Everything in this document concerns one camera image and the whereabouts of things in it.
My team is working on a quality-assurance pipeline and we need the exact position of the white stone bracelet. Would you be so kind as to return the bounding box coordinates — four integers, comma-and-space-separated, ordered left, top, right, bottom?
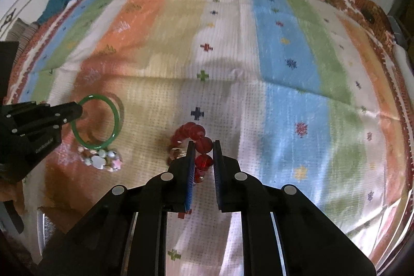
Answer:
78, 147, 124, 172

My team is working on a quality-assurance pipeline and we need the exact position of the red bead bracelet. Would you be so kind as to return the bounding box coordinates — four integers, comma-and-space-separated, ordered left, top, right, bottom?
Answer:
166, 121, 215, 183

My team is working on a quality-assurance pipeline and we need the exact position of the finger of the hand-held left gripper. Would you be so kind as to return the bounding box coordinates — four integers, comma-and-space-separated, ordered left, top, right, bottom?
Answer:
1, 101, 83, 122
12, 118, 81, 138

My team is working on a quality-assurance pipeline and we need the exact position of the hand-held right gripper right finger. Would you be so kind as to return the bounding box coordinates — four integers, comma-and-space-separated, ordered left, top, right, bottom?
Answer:
212, 139, 377, 276

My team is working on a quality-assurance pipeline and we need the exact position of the striped colourful mat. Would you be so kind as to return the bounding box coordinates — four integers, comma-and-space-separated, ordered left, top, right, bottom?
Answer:
9, 0, 406, 276

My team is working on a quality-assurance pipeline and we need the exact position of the silver metal tin box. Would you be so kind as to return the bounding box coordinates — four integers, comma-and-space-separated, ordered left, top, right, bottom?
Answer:
36, 206, 70, 261

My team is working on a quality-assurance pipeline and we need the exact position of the striped grey cushion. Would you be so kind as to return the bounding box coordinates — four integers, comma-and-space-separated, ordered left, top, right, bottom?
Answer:
6, 18, 40, 41

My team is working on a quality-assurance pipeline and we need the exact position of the green jade bangle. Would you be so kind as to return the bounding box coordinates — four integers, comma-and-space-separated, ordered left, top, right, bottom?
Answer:
71, 94, 121, 148

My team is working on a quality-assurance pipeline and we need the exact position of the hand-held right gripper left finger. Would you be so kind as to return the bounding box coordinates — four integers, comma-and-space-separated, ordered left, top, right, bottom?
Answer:
37, 140, 195, 276

